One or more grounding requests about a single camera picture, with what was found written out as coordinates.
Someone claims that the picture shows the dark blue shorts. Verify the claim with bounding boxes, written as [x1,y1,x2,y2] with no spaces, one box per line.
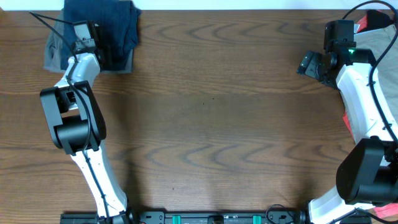
[60,0,141,73]

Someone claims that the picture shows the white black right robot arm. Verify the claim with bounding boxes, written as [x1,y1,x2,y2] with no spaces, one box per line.
[297,47,397,223]

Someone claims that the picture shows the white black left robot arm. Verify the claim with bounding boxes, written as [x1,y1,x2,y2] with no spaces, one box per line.
[40,21,139,223]

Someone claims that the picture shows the folded grey shorts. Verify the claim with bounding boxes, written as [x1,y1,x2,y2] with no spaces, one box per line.
[43,9,135,75]

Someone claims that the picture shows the beige garment in pile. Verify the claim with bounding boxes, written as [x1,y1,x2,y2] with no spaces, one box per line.
[354,25,397,120]

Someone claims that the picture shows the black garment in pile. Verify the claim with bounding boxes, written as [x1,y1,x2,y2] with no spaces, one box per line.
[363,10,394,31]

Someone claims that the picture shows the red garment in pile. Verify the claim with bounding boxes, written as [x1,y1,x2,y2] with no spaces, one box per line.
[341,15,398,218]

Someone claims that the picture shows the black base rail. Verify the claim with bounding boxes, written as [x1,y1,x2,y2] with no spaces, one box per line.
[60,208,310,224]

